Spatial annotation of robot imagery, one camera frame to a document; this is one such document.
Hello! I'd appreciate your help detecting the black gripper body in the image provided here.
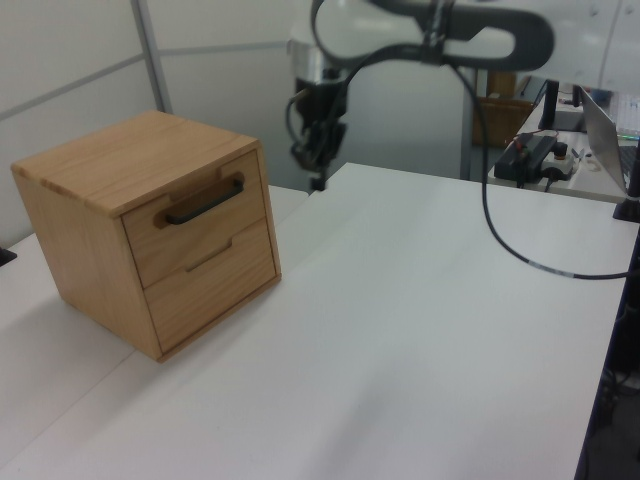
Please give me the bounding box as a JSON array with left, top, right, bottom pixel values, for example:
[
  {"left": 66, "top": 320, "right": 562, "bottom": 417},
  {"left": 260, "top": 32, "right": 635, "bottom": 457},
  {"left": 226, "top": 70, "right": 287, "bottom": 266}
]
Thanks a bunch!
[{"left": 295, "top": 78, "right": 350, "bottom": 129}]

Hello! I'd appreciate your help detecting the black metal drawer handle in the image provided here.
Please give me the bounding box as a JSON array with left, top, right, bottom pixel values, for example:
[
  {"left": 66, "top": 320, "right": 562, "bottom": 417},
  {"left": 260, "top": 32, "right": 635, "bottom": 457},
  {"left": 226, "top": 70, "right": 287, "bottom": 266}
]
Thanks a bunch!
[{"left": 164, "top": 178, "right": 245, "bottom": 226}]

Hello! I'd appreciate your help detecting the wooden drawer with black handle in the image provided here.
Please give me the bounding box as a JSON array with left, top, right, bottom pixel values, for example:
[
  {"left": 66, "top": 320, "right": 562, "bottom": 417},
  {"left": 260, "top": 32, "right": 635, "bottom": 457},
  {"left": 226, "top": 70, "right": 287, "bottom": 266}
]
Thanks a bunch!
[{"left": 121, "top": 148, "right": 278, "bottom": 290}]

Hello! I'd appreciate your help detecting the wooden drawer with notch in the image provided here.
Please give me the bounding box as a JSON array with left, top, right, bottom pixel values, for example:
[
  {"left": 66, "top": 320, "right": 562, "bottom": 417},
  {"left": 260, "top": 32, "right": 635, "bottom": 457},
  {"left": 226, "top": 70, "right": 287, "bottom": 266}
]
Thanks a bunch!
[{"left": 142, "top": 234, "right": 281, "bottom": 354}]

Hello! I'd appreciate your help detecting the light wooden drawer cabinet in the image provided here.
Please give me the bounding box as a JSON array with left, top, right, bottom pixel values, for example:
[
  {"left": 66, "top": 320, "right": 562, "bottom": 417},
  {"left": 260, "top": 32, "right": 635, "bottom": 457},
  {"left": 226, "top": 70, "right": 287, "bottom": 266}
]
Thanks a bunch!
[{"left": 10, "top": 109, "right": 282, "bottom": 364}]

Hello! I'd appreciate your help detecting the brown wooden crate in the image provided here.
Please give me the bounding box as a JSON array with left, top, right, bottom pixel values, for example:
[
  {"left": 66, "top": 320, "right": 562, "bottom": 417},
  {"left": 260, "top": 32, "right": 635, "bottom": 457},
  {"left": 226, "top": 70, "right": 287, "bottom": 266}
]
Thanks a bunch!
[{"left": 472, "top": 97, "right": 536, "bottom": 149}]

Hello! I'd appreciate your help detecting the black power supply box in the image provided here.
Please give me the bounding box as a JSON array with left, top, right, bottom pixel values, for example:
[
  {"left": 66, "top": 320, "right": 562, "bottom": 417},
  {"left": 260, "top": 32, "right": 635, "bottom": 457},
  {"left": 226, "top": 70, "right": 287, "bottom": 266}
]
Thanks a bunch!
[{"left": 494, "top": 133, "right": 559, "bottom": 179}]

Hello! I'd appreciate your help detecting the black monitor stand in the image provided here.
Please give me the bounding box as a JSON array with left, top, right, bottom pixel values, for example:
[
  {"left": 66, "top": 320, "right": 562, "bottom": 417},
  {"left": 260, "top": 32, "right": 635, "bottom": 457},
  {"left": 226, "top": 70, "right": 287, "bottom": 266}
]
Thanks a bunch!
[{"left": 538, "top": 79, "right": 586, "bottom": 134}]

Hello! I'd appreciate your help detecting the white emergency stop button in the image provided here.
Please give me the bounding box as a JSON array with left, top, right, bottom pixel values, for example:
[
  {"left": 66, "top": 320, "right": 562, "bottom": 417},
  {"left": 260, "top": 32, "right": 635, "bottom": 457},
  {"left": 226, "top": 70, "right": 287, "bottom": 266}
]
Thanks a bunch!
[{"left": 539, "top": 142, "right": 575, "bottom": 182}]

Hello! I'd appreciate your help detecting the white side desk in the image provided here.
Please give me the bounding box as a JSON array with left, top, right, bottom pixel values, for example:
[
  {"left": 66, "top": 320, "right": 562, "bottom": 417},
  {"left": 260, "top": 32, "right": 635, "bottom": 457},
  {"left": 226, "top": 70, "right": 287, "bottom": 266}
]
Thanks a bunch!
[{"left": 487, "top": 97, "right": 634, "bottom": 205}]

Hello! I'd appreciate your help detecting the grey laptop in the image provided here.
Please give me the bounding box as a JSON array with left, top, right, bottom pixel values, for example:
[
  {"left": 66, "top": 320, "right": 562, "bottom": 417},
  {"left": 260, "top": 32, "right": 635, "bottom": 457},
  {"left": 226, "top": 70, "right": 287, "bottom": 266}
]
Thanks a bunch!
[{"left": 578, "top": 85, "right": 640, "bottom": 194}]

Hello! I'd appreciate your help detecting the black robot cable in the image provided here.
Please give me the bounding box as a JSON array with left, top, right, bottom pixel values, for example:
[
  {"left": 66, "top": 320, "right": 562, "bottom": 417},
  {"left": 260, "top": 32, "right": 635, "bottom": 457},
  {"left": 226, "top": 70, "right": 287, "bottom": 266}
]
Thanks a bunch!
[{"left": 284, "top": 44, "right": 630, "bottom": 280}]

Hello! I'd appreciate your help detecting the grey partition frame post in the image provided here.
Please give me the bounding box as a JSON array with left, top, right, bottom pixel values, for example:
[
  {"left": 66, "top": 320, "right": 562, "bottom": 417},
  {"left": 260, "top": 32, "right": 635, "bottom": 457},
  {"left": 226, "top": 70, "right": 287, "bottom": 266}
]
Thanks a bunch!
[{"left": 132, "top": 0, "right": 175, "bottom": 117}]

